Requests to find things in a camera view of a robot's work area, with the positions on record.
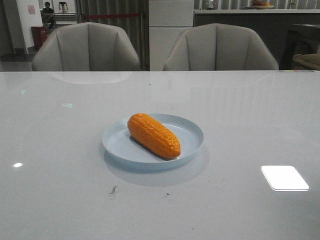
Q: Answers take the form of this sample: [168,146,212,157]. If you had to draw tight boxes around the white cabinet block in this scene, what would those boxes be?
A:
[148,0,194,71]

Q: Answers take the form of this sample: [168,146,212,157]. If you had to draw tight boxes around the dark counter with white top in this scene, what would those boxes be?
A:
[193,9,320,66]

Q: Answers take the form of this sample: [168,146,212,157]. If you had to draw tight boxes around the red waste bin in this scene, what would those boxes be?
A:
[31,26,48,51]

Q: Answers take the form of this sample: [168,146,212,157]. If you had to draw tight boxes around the fruit bowl on counter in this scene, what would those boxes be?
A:
[251,0,275,10]

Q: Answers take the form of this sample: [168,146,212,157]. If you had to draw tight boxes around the light blue round plate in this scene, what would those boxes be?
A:
[102,113,204,171]

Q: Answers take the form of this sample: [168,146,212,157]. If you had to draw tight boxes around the seated person in black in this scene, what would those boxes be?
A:
[41,1,55,30]

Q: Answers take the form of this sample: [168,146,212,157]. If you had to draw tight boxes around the right grey upholstered chair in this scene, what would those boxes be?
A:
[163,23,279,71]

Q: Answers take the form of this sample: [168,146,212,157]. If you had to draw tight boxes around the grey upholstered chair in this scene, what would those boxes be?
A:
[163,23,279,71]
[32,22,140,72]

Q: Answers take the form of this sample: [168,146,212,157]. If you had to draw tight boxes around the dark wooden chair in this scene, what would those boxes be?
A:
[279,24,320,70]

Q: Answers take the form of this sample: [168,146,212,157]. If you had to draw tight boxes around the red barrier belt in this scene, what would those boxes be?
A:
[84,12,141,20]

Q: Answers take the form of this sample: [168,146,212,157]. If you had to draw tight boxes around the left grey upholstered chair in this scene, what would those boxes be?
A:
[32,22,140,72]

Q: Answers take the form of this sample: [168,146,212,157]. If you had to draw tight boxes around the orange plastic corn cob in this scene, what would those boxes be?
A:
[127,113,181,159]

